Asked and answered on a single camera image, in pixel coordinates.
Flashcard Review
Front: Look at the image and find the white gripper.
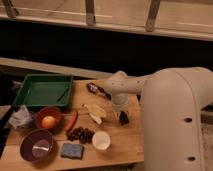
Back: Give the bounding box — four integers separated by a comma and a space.
112, 94, 128, 117

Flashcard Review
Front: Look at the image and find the black eraser block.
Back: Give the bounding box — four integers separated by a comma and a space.
119, 111, 129, 125

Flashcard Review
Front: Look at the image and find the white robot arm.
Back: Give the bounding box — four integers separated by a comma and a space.
103, 67, 213, 171

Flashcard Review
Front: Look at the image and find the peeled banana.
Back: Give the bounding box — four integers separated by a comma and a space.
83, 104, 107, 124

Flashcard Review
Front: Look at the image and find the white cup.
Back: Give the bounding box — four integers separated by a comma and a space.
92, 131, 111, 151

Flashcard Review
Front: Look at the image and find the wooden table board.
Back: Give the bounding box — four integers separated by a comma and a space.
0, 80, 144, 171

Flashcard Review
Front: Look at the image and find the bunch of dark grapes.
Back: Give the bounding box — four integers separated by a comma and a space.
66, 127, 95, 144

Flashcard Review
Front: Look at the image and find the red sausage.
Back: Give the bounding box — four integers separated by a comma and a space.
65, 111, 78, 132

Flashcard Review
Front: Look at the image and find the blue sponge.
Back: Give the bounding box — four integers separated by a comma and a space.
60, 143, 84, 159

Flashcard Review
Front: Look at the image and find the yellow apple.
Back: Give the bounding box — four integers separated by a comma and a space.
42, 116, 56, 129

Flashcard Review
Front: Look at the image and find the red bowl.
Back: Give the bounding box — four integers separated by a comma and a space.
35, 107, 62, 129

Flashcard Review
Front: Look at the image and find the green plastic tray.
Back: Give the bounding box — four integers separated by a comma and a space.
13, 74, 73, 111

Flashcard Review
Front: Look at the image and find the purple bowl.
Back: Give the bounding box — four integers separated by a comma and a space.
20, 129, 54, 163

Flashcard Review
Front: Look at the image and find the crumpled grey cloth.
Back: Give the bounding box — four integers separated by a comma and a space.
9, 105, 33, 129

